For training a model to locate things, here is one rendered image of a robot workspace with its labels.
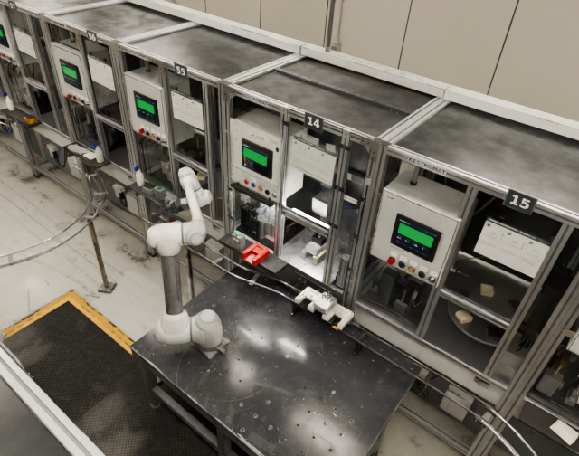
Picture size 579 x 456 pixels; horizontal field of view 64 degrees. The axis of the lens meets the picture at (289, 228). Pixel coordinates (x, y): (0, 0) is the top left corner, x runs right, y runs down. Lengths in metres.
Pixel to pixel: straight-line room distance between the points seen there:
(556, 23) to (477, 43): 0.79
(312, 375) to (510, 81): 4.13
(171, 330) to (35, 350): 1.59
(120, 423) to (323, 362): 1.49
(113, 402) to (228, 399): 1.15
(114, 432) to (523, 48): 5.23
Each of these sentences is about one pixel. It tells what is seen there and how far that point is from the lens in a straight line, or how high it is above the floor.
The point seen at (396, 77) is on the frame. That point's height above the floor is 2.07.
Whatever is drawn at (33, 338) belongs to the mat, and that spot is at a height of 0.01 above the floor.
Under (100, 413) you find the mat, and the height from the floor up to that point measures 0.01.
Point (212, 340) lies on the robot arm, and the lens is 2.93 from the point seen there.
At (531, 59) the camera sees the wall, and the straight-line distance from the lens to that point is 5.82.
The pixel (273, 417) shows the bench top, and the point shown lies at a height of 0.68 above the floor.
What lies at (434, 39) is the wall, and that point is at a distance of 6.10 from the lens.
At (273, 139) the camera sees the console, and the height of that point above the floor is 1.81.
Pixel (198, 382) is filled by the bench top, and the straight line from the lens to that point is 2.93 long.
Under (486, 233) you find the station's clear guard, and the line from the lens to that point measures 2.40.
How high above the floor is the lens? 3.11
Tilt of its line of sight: 38 degrees down
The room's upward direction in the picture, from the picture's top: 4 degrees clockwise
